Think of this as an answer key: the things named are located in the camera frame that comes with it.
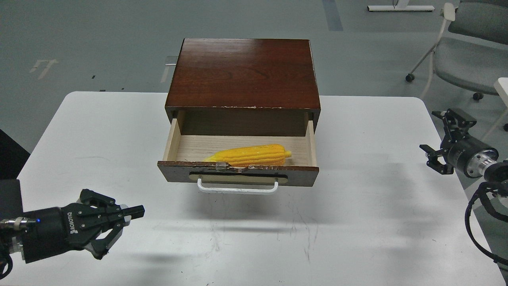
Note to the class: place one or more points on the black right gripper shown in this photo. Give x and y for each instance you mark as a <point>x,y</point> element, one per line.
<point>466,153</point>

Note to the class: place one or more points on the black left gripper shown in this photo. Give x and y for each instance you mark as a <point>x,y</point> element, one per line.
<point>94,224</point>

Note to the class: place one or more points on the wooden drawer with white handle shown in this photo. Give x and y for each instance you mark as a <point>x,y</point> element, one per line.
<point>200,133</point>

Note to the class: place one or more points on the yellow corn cob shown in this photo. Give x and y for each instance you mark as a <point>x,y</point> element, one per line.
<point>272,154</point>

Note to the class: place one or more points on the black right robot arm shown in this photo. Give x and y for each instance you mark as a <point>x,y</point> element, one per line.
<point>496,173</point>

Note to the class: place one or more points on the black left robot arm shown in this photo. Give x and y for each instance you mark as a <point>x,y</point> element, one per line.
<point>14,223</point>

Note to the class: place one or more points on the grey office chair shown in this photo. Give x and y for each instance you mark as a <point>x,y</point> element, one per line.
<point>471,49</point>

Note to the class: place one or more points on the dark wooden cabinet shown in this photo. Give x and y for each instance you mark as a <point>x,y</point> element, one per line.
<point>260,87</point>

